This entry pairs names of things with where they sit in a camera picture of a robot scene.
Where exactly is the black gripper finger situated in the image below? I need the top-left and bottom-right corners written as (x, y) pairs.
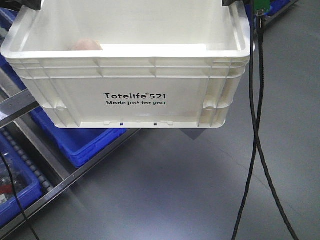
top-left (16, 0), bottom-right (42, 11)
top-left (221, 0), bottom-right (242, 7)

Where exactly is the pink plush toy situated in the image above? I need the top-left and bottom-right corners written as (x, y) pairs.
top-left (69, 38), bottom-right (103, 51)

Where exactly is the white plastic Totelife tote box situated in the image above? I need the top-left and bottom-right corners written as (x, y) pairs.
top-left (1, 0), bottom-right (250, 129)

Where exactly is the blue plastic bin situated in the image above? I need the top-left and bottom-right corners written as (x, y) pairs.
top-left (30, 107), bottom-right (127, 168)

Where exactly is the metal shelf rack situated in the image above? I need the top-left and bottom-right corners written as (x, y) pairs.
top-left (0, 67), bottom-right (143, 233)

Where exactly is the blue parts bin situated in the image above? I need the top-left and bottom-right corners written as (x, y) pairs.
top-left (0, 134), bottom-right (43, 227)

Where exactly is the black cable left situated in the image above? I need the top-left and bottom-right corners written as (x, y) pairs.
top-left (0, 152), bottom-right (40, 240)

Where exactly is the black cable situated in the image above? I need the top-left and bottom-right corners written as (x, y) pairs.
top-left (231, 0), bottom-right (262, 240)
top-left (0, 152), bottom-right (40, 240)
top-left (253, 14), bottom-right (300, 240)

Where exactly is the black cable right inner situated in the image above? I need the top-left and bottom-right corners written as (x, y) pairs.
top-left (231, 0), bottom-right (262, 240)

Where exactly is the black cable right outer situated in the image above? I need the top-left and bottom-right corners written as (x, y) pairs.
top-left (253, 14), bottom-right (300, 240)

